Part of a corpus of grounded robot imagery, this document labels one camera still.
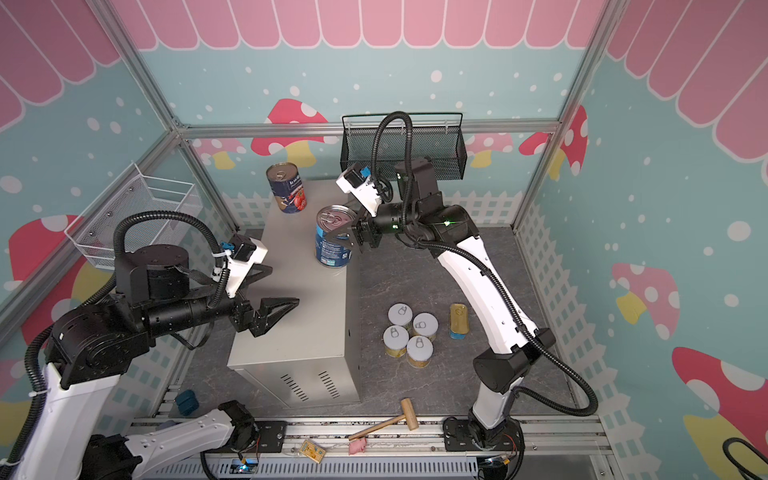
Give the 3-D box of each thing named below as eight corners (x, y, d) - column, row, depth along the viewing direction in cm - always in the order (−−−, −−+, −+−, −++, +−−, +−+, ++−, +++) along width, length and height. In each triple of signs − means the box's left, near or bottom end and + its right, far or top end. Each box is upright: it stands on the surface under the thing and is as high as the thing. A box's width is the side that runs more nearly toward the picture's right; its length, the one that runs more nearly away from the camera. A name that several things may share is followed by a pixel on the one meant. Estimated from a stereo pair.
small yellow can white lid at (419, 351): (406, 368, 87) (407, 360, 83) (406, 344, 92) (406, 335, 87) (432, 368, 87) (434, 360, 83) (430, 344, 92) (432, 335, 87)
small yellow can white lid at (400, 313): (385, 321, 97) (384, 311, 92) (399, 308, 100) (399, 298, 95) (400, 335, 94) (400, 325, 89) (414, 320, 97) (415, 310, 92)
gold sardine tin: (448, 337, 93) (452, 325, 86) (449, 311, 99) (453, 297, 92) (465, 340, 93) (471, 328, 86) (465, 313, 99) (470, 300, 92)
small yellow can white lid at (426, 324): (413, 341, 92) (414, 333, 87) (412, 320, 97) (413, 311, 92) (438, 341, 92) (440, 333, 87) (435, 320, 96) (438, 311, 92)
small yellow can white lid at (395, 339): (383, 357, 89) (383, 349, 85) (384, 334, 94) (383, 325, 89) (409, 357, 89) (409, 349, 85) (408, 334, 94) (409, 325, 89)
